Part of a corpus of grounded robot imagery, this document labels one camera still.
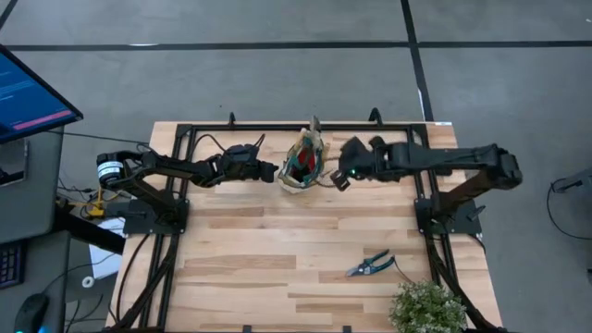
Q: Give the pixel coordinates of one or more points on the red gardening glove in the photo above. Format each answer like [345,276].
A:
[306,158]

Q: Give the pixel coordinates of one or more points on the white paper sheet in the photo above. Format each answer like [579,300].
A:
[104,263]

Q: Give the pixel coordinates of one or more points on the black aluminium rig frame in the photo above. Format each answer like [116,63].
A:
[268,127]

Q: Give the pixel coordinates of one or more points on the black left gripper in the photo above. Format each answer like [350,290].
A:
[238,166]

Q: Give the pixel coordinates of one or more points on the small green potted plant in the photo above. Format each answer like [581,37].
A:
[425,310]

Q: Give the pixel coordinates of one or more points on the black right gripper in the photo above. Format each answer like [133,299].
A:
[372,162]

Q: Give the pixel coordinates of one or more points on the large black computer monitor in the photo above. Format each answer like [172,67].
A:
[28,97]

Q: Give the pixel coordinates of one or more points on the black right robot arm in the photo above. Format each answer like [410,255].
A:
[453,157]

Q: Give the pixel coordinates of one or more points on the white tape roll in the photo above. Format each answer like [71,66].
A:
[82,281]

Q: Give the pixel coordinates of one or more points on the beige green canvas gardening bag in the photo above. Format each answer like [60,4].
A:
[289,182]

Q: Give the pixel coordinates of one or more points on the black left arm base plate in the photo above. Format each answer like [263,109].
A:
[152,227]

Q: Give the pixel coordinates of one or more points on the black keyboard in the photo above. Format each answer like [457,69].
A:
[10,266]

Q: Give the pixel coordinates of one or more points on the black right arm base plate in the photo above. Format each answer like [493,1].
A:
[462,226]

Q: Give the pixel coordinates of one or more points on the white table corner label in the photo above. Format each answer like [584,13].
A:
[443,123]

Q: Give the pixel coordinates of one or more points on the black computer mouse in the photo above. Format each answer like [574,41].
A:
[31,314]

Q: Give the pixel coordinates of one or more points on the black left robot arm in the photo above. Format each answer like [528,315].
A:
[171,165]

